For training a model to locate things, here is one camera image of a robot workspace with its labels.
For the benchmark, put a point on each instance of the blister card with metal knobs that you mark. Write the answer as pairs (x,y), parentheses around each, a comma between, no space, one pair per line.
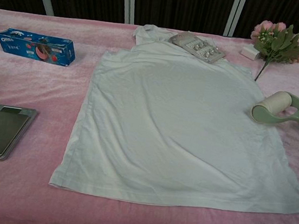
(198,47)

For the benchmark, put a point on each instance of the dark pleated curtain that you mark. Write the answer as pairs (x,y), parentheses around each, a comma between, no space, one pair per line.
(179,3)

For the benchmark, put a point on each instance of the blue Oreo cookie box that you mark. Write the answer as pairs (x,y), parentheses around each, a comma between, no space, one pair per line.
(37,47)

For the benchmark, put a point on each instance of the pink plush table cloth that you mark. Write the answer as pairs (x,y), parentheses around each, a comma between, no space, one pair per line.
(19,191)

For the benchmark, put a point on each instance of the small white box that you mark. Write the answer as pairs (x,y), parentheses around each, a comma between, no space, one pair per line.
(250,52)

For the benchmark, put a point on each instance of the white-grey frame post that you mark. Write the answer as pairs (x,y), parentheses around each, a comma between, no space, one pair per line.
(234,13)

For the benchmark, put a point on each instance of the white t-shirt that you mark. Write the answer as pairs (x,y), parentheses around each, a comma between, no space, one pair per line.
(169,125)

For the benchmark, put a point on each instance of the white double frame post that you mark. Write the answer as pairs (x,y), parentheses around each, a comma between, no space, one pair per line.
(130,0)

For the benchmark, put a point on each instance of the green lint roller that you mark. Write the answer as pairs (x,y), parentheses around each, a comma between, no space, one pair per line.
(271,106)

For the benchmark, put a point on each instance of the pink artificial flower bouquet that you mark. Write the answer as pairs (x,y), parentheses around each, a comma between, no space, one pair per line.
(279,42)

